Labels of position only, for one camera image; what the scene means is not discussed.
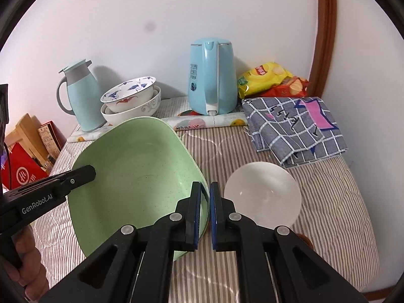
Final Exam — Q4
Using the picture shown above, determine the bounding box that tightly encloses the brown small bowl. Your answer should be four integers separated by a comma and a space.
291, 233, 314, 251

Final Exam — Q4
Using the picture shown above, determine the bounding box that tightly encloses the white ceramic bowl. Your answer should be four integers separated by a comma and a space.
224, 161, 302, 229

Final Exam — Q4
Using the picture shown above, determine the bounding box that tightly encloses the green square plate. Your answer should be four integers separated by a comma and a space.
68, 117, 207, 256

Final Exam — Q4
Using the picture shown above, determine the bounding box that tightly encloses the person's left hand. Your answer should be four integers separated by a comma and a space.
1, 225, 49, 302

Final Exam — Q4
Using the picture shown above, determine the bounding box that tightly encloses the red paper bag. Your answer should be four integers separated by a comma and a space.
1, 143, 48, 190

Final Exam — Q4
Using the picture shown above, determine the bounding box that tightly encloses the patterned gift box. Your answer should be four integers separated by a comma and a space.
37, 121, 66, 160

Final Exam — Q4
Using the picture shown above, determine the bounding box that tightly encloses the fruit print rolled mat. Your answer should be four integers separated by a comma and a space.
67, 112, 247, 143

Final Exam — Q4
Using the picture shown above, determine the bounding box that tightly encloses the brown cardboard box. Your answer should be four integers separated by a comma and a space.
5, 114, 49, 167

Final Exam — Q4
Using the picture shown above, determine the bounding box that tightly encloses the large white porcelain bowl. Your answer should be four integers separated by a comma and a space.
101, 86, 161, 126

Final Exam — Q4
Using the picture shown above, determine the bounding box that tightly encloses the light blue thermos jug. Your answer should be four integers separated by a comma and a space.
56, 60, 106, 132

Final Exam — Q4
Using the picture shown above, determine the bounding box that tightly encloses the blue patterned porcelain bowl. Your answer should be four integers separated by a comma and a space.
100, 76, 156, 113

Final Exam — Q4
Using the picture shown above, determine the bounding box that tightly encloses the grey checked folded cloth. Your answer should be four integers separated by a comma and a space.
242, 97, 348, 168

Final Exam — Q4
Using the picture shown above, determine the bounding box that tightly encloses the light blue electric kettle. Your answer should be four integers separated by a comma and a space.
188, 38, 238, 116

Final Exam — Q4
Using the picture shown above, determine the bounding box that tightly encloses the orange snack bag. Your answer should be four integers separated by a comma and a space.
258, 76, 310, 98

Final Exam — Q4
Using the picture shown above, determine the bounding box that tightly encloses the yellow chips bag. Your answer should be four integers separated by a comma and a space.
237, 62, 293, 99

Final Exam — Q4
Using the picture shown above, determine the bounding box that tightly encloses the brown wooden door frame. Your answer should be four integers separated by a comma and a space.
309, 0, 337, 97

